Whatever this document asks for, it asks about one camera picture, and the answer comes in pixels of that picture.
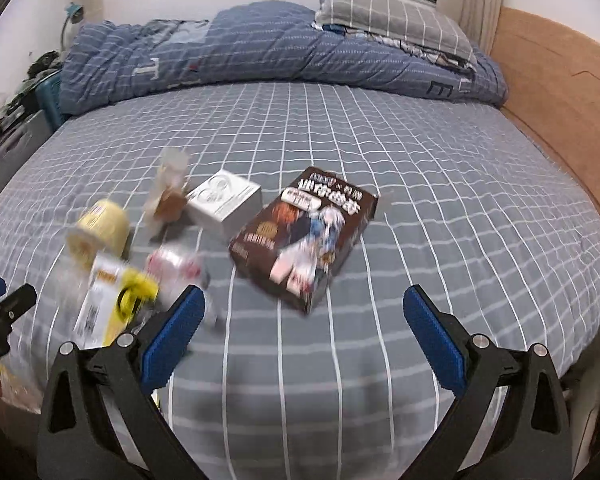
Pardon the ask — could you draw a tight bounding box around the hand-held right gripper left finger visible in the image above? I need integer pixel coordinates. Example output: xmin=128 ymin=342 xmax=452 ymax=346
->
xmin=37 ymin=284 xmax=206 ymax=480

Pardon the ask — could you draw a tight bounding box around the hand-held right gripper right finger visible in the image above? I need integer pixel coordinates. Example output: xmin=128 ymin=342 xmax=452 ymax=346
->
xmin=402 ymin=284 xmax=573 ymax=480

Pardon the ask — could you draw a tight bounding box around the clear bubble wrap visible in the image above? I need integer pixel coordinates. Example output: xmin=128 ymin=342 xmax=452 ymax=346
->
xmin=0 ymin=250 xmax=97 ymax=413

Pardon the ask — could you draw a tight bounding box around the white red plastic bag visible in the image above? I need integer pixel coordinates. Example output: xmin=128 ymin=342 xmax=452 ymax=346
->
xmin=145 ymin=245 xmax=222 ymax=331

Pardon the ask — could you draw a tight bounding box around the yellow and white snack packet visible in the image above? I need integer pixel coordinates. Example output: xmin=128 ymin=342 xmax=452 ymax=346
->
xmin=72 ymin=255 xmax=161 ymax=348

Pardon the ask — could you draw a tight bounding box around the yellow tape roll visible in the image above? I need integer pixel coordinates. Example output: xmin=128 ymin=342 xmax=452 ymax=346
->
xmin=65 ymin=199 xmax=130 ymax=266

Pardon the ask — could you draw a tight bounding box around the clear bag brown snack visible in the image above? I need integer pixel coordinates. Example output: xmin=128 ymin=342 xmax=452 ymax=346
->
xmin=142 ymin=147 xmax=192 ymax=241

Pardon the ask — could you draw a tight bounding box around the small white cardboard box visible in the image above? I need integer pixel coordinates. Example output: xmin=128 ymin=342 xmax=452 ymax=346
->
xmin=186 ymin=169 xmax=263 ymax=243

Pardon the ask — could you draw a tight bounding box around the brown printed cardboard box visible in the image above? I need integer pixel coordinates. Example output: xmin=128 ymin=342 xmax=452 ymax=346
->
xmin=229 ymin=166 xmax=381 ymax=315

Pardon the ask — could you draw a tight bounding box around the grey storage basket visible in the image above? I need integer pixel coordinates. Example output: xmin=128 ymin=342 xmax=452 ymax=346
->
xmin=0 ymin=109 xmax=57 ymax=207

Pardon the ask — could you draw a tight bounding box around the grey plaid bed sheet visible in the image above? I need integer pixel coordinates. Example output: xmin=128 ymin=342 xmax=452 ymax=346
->
xmin=0 ymin=82 xmax=600 ymax=480

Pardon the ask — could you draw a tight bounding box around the blue plastic chair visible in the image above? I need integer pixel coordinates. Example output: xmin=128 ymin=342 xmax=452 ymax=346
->
xmin=32 ymin=72 xmax=70 ymax=131

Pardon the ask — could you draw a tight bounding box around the brown wooden headboard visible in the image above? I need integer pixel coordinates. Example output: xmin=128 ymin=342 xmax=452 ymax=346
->
xmin=487 ymin=7 xmax=600 ymax=243

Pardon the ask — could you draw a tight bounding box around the blue striped quilt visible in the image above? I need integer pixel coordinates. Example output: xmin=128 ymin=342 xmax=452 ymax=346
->
xmin=60 ymin=1 xmax=509 ymax=116

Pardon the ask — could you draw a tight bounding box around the grey plaid pillow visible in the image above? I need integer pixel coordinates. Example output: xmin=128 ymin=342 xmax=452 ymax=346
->
xmin=314 ymin=0 xmax=479 ymax=69

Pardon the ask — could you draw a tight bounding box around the beige curtain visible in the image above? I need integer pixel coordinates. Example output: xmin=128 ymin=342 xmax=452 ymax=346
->
xmin=437 ymin=0 xmax=507 ymax=56

